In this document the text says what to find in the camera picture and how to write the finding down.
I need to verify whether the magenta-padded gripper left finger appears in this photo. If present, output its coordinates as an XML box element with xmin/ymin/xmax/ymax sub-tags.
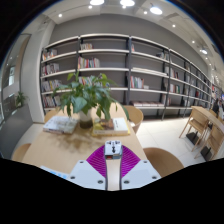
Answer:
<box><xmin>68</xmin><ymin>144</ymin><xmax>108</xmax><ymax>191</ymax></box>

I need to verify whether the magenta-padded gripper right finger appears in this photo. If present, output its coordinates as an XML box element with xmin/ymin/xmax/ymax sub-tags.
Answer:
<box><xmin>119</xmin><ymin>144</ymin><xmax>162</xmax><ymax>191</ymax></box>

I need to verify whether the white charger block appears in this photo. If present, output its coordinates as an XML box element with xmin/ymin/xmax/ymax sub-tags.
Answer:
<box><xmin>104</xmin><ymin>140</ymin><xmax>123</xmax><ymax>160</ymax></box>

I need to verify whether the round-backed wooden chair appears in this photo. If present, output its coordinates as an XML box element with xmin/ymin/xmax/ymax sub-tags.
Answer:
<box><xmin>43</xmin><ymin>108</ymin><xmax>64</xmax><ymax>124</ymax></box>
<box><xmin>143</xmin><ymin>147</ymin><xmax>185</xmax><ymax>178</ymax></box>
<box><xmin>123</xmin><ymin>105</ymin><xmax>145</xmax><ymax>135</ymax></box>

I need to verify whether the yellow-edged book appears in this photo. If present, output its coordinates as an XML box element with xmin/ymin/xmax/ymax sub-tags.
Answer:
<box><xmin>91</xmin><ymin>117</ymin><xmax>131</xmax><ymax>137</ymax></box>

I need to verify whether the open magazine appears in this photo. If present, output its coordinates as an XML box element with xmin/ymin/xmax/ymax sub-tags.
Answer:
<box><xmin>42</xmin><ymin>115</ymin><xmax>79</xmax><ymax>135</ymax></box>

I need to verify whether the group of slatted wooden chairs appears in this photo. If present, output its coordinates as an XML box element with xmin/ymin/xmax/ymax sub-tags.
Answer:
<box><xmin>178</xmin><ymin>107</ymin><xmax>224</xmax><ymax>162</ymax></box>

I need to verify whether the green potted plant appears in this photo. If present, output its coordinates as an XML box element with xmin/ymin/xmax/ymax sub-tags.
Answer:
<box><xmin>52</xmin><ymin>70</ymin><xmax>130</xmax><ymax>129</ymax></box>

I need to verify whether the wooden side table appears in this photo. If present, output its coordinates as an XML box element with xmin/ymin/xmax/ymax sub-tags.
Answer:
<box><xmin>191</xmin><ymin>105</ymin><xmax>224</xmax><ymax>134</ymax></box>

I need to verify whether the small background potted plant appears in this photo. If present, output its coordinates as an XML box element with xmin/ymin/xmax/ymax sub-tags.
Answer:
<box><xmin>13</xmin><ymin>91</ymin><xmax>29</xmax><ymax>109</ymax></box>

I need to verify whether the person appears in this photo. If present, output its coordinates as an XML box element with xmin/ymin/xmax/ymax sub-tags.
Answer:
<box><xmin>213</xmin><ymin>98</ymin><xmax>224</xmax><ymax>118</ymax></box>

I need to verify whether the grey bookshelf unit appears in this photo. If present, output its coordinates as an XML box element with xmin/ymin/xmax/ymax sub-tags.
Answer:
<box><xmin>39</xmin><ymin>32</ymin><xmax>218</xmax><ymax>121</ymax></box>

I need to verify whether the group of ceiling lights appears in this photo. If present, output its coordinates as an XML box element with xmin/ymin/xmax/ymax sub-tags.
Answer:
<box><xmin>56</xmin><ymin>0</ymin><xmax>211</xmax><ymax>56</ymax></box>

